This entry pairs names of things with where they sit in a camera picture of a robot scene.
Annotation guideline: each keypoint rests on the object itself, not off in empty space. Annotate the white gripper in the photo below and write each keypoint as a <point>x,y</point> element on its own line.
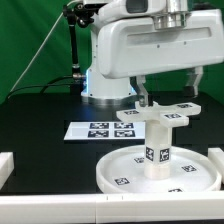
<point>133,47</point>

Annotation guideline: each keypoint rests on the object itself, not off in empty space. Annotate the white cross-shaped table base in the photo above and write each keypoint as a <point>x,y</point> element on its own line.
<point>175,115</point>

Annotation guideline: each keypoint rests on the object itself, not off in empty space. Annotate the white round table top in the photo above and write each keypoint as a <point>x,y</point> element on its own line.
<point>137,169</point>

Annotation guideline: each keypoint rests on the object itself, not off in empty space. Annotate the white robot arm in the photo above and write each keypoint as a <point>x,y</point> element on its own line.
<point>101,88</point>

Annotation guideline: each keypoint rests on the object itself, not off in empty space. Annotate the white right block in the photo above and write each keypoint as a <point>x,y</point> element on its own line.
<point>216,155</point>

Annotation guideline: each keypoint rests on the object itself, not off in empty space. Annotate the white block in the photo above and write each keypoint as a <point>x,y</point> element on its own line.
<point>6,167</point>
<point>216,155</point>

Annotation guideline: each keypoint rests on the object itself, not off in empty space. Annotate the white marker sheet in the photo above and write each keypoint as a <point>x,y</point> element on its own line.
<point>104,131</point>

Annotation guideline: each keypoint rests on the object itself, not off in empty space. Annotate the white left block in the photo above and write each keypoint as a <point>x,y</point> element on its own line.
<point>6,167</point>

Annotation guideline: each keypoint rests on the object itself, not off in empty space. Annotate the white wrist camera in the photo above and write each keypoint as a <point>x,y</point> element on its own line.
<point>118,9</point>

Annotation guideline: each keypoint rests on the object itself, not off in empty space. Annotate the black camera stand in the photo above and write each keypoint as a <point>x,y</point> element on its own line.
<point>78,15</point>

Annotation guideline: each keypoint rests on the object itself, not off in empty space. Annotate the white front rail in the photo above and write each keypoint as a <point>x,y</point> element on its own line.
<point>111,208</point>

